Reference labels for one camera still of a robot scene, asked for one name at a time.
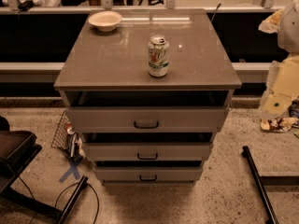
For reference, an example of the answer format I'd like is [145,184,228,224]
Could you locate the grey drawer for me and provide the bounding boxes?
[93,167,203,183]
[82,143,211,161]
[65,107,228,133]

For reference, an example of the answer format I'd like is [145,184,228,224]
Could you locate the black floor cable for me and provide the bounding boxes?
[18,175,101,224]

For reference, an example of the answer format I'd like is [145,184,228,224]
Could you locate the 7up soda can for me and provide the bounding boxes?
[149,35,170,77]

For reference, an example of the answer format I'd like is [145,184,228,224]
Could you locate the brown snack bag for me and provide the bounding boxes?
[260,118,298,133]

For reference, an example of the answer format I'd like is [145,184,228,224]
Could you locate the black floor bar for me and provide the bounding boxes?
[241,146,299,224]

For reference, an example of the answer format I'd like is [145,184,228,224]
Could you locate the grey drawer cabinet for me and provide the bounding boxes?
[53,7,243,186]

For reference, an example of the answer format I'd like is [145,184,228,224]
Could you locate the top grey drawer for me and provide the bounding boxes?
[65,107,228,133]

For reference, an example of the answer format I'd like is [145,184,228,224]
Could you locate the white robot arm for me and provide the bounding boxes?
[259,0,299,119]

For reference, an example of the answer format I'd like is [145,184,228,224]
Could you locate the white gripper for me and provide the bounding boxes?
[261,55,299,118]

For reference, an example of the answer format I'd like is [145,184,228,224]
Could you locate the wire mesh basket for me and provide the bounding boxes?
[51,112,69,148]

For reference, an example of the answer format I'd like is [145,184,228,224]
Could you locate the white paper bowl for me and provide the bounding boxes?
[88,11,122,32]

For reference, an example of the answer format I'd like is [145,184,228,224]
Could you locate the blue snack packet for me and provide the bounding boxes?
[289,103,299,127]

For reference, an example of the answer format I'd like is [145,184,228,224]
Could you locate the black tray stand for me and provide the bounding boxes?
[0,117,88,224]

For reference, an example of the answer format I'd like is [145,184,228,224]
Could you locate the bottom grey drawer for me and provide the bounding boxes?
[93,167,203,183]

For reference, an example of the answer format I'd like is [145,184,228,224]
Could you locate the middle grey drawer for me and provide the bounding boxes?
[82,143,211,161]

